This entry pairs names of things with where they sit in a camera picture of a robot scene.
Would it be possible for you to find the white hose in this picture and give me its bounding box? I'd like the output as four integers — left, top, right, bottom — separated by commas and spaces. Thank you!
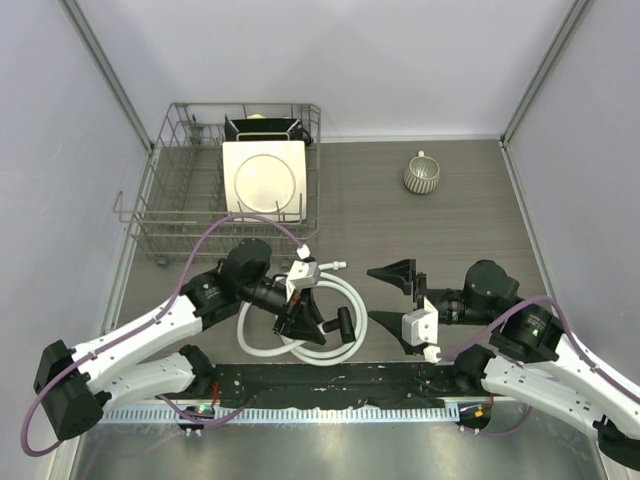
236, 258, 369, 367

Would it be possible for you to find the black elbow hose fitting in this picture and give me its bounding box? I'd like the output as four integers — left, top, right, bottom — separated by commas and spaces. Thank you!
322, 307, 356, 344

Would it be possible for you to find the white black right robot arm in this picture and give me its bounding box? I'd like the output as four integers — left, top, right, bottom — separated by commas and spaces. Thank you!
367, 259, 639, 470

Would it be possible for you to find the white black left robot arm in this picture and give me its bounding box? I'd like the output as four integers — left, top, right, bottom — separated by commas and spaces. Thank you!
34, 239, 325, 441

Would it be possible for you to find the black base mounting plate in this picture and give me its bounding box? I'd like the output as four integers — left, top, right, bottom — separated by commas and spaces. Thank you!
168, 362, 489, 410

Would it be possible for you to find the grey ribbed ceramic mug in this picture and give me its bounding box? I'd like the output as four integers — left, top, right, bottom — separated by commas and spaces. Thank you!
403, 150, 440, 195

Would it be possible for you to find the white square plate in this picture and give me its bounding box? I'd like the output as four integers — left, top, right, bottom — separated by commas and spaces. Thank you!
222, 140, 307, 223

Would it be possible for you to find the black square dish in rack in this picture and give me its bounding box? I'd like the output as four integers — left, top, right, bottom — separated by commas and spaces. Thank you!
224, 117, 314, 147

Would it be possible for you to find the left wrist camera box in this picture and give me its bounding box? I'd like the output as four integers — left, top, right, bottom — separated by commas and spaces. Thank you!
285, 244, 320, 300

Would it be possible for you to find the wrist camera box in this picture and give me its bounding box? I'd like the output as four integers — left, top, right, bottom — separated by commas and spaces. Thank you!
285, 244, 320, 300
401, 297, 441, 364

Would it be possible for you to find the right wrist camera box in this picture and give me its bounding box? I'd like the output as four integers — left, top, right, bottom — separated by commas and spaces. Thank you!
401, 297, 441, 364

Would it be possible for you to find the white slotted cable duct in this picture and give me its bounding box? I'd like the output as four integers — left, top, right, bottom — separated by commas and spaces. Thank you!
100, 403, 459, 426

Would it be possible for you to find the grey wire dish rack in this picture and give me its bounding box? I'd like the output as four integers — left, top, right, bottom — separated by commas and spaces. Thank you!
113, 102, 321, 266

